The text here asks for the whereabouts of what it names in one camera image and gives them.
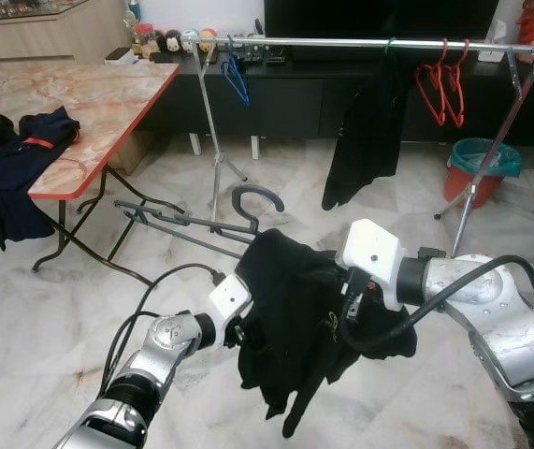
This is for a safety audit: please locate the black printed shirt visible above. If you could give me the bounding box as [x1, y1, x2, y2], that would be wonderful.
[234, 228, 420, 440]
[320, 49, 416, 212]

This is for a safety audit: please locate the red plastic hanger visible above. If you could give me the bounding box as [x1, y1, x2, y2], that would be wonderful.
[441, 38, 472, 130]
[413, 38, 451, 128]

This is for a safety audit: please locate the orange waste bin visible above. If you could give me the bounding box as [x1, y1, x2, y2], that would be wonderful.
[442, 165, 504, 210]

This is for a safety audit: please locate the silver metal clothes rack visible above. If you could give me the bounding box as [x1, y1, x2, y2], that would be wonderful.
[192, 36, 534, 256]

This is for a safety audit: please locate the navy shirt red collar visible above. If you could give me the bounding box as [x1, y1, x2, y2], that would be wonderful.
[0, 106, 82, 253]

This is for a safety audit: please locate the marble pattern folding table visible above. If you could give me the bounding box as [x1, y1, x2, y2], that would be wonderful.
[0, 60, 182, 287]

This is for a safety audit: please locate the black flat screen television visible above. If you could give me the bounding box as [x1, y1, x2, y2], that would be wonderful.
[264, 0, 500, 41]

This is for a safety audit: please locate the white pink tissue box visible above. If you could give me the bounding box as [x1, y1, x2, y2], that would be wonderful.
[479, 21, 510, 64]

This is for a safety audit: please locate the black plush doll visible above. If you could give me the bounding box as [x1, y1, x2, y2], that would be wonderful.
[161, 29, 184, 55]

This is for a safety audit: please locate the small white box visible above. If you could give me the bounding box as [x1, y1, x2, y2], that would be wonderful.
[104, 46, 139, 65]

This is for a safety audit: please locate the light wooden cabinet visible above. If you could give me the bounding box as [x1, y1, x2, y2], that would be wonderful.
[0, 0, 133, 65]

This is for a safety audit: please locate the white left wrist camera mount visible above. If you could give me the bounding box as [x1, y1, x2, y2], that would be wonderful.
[206, 272, 254, 329]

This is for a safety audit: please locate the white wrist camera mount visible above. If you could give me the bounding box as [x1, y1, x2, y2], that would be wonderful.
[206, 272, 254, 329]
[335, 218, 409, 311]

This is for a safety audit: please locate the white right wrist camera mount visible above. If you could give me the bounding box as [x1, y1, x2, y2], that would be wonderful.
[335, 218, 409, 311]

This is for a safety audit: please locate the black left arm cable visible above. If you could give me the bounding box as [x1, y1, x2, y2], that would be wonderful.
[98, 263, 227, 396]

